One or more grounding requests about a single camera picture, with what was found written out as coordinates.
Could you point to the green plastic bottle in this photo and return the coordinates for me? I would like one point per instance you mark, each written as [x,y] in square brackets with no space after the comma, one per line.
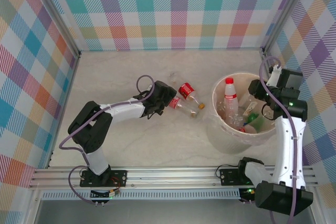
[258,123]

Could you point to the clear bottle white red label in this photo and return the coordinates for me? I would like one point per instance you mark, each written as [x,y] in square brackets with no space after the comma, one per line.
[230,98]

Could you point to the clear plastic bin liner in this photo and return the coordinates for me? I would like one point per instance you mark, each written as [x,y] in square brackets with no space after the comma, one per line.
[215,127]

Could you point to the beige round bin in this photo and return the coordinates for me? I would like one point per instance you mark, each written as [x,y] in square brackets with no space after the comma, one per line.
[225,140]

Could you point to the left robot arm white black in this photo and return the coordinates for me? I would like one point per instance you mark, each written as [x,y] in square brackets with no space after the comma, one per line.
[123,111]

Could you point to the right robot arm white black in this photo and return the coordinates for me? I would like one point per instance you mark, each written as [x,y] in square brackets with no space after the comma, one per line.
[288,155]

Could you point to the small clear capless bottle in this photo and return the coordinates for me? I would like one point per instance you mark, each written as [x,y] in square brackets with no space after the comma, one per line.
[173,77]

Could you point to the wide red label bottle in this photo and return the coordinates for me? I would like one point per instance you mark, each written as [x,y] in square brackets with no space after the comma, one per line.
[185,89]

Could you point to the small black connector board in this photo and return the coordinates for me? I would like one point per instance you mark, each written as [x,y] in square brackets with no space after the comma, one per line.
[248,191]
[98,195]

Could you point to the grey metal shelf panel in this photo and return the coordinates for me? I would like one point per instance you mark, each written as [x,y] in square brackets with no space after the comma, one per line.
[170,213]

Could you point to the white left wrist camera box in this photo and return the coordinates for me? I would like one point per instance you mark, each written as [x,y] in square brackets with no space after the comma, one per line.
[149,87]

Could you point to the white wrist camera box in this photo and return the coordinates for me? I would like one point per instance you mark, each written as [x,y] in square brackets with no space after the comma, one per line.
[274,75]
[149,87]

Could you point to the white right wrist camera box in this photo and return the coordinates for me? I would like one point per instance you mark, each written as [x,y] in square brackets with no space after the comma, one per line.
[274,75]

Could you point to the thin aluminium wall rail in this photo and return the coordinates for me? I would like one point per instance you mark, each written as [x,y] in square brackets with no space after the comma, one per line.
[170,49]

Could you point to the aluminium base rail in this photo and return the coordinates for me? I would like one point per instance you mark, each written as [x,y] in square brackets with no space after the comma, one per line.
[170,176]

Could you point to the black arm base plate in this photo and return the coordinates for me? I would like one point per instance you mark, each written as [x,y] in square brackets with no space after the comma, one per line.
[228,176]
[118,178]

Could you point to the aluminium frame post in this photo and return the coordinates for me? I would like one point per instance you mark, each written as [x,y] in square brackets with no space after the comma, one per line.
[286,11]
[58,16]

